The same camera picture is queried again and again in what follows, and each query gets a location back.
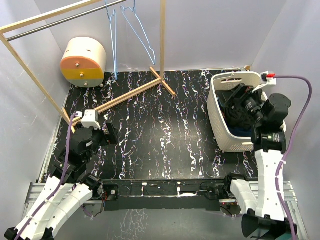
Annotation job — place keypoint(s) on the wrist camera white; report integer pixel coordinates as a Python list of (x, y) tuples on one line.
[(268, 79), (89, 118)]

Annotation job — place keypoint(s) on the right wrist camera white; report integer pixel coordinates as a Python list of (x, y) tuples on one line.
[(268, 79)]

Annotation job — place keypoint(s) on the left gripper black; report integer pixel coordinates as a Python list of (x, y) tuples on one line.
[(112, 135)]

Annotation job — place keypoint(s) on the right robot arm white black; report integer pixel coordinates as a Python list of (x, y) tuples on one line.
[(265, 216)]

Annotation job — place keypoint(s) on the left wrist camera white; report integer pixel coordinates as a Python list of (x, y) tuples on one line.
[(89, 118)]

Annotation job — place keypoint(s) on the wooden clothes rack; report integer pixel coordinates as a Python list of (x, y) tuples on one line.
[(199, 34)]

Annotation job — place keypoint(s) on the light blue hanger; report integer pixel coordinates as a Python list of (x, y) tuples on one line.
[(112, 18), (135, 23)]

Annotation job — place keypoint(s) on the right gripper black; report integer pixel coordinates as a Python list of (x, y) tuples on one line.
[(241, 95)]

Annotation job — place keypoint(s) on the navy blue t shirt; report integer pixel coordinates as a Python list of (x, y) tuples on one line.
[(241, 132)]

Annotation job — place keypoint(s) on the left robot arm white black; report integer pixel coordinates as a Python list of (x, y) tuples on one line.
[(67, 187)]

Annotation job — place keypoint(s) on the black graphic t shirt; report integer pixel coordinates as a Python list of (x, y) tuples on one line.
[(234, 116)]

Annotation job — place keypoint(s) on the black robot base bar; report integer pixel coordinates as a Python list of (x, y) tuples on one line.
[(167, 194)]

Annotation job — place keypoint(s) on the cream laundry basket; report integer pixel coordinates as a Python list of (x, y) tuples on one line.
[(222, 125)]

